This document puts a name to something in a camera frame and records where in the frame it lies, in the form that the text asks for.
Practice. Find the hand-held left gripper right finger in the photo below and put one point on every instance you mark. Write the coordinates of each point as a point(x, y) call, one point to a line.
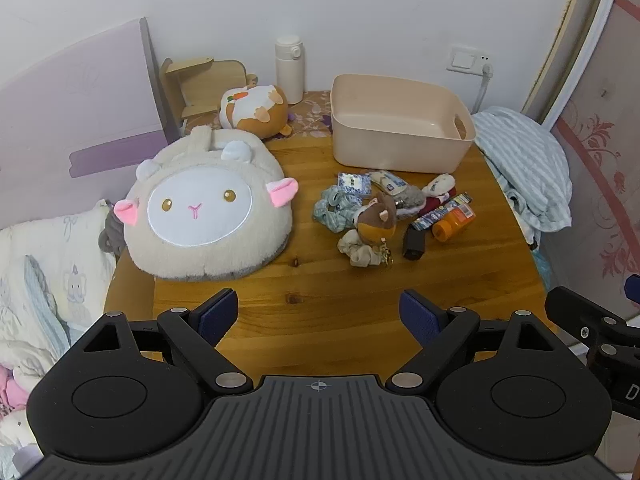
point(418, 318)

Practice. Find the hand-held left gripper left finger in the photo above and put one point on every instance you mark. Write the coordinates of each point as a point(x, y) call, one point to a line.
point(220, 313)

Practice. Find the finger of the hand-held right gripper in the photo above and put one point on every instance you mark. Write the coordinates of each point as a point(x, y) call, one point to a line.
point(633, 291)
point(582, 312)

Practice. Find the cream scrunchie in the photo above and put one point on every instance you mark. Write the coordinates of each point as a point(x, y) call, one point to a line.
point(357, 252)

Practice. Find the orange bottle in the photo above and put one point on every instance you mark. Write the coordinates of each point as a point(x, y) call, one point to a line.
point(452, 224)

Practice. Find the blue patterned long box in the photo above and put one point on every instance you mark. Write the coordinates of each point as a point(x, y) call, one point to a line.
point(440, 212)

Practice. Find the red white plush toy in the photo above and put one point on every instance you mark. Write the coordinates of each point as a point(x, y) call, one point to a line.
point(439, 187)

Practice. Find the green striped scrunchie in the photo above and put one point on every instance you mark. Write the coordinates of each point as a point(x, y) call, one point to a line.
point(332, 207)

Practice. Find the beige plastic container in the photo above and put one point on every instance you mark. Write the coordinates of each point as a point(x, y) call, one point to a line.
point(400, 152)

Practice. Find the light blue plastic bag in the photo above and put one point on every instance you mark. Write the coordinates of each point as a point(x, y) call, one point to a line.
point(540, 266)

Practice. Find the small black box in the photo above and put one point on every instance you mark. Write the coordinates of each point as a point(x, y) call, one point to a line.
point(414, 244)

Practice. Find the cream sheep plush cushion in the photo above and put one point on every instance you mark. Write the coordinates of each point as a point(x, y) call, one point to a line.
point(200, 205)

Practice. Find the grey fuzzy plush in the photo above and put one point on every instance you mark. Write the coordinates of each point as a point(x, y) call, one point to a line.
point(411, 199)

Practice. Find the floral pink panel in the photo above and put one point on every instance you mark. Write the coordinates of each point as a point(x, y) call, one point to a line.
point(600, 160)

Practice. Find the clear snack bar packet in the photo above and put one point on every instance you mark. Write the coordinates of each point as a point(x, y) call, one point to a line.
point(389, 182)

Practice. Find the blue striped cloth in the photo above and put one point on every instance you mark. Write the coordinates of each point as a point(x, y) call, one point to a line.
point(530, 160)

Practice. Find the elephant print quilt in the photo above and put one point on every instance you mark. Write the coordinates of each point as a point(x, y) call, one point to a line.
point(45, 280)

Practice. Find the orange white guinea pig plush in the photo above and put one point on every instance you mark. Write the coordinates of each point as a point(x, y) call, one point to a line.
point(256, 106)

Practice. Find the floral table mat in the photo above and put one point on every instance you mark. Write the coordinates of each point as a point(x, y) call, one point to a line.
point(310, 117)

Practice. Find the pink cloth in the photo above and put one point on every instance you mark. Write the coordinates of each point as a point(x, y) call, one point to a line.
point(11, 390)

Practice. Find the light wooden stand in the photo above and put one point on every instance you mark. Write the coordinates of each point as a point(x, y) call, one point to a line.
point(202, 82)

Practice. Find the white thermos bottle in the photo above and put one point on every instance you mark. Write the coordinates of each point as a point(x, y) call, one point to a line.
point(289, 70)

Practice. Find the wood edged board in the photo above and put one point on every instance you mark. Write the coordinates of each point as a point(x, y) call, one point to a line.
point(560, 45)

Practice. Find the lilac board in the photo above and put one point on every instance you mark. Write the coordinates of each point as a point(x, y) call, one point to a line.
point(75, 100)

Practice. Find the white wall socket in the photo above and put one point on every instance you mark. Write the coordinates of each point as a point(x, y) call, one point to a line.
point(465, 57)

